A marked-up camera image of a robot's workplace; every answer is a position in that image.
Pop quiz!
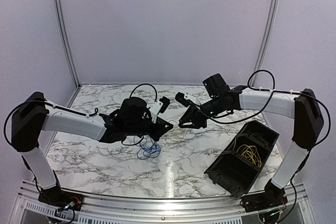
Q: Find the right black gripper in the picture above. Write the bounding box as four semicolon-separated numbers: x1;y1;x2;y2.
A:
178;95;224;129

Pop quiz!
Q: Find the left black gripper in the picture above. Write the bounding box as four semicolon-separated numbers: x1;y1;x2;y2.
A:
125;116;173;141

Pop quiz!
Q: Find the thin white cable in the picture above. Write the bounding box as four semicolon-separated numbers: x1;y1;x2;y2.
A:
165;120;190;143

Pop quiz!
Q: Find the yellow cable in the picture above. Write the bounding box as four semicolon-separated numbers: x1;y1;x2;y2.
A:
236;144;263;168

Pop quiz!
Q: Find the thin black cable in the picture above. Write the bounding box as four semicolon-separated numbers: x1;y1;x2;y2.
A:
248;132;271;148

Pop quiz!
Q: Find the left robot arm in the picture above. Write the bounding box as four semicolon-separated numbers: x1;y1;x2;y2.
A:
5;92;173;206

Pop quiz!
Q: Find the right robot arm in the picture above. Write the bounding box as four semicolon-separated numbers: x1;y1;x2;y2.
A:
175;73;324;207

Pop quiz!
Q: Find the black three-compartment bin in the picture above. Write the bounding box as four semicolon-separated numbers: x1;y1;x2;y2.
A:
204;120;279;198

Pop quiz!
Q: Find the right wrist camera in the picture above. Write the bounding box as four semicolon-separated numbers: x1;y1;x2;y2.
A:
175;92;201;107

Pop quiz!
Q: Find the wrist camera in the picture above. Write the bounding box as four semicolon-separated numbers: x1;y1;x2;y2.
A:
175;92;201;107
149;97;170;123

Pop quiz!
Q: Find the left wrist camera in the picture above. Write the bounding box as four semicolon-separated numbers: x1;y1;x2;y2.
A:
149;97;170;123

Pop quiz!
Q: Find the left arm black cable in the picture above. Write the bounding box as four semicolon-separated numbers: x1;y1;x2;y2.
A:
4;83;158;147

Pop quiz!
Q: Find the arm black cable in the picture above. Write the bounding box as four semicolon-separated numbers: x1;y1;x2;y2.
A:
188;69;331;151
4;83;158;147

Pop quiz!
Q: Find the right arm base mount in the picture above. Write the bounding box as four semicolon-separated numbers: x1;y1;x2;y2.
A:
240;186;288;212

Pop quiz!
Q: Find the right aluminium frame post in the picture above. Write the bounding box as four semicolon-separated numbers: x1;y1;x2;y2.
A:
249;0;279;84

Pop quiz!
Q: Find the aluminium frame post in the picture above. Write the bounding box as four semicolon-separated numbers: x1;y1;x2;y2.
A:
249;0;279;84
54;0;81;89

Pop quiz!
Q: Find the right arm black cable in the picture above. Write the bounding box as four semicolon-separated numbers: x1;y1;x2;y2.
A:
188;69;331;151

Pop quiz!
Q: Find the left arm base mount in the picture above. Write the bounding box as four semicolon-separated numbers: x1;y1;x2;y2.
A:
38;184;83;211

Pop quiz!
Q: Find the left aluminium frame post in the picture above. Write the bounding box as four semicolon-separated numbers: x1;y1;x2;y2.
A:
54;0;81;89

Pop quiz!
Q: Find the aluminium front rail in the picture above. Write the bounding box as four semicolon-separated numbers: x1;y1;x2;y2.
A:
10;179;309;224

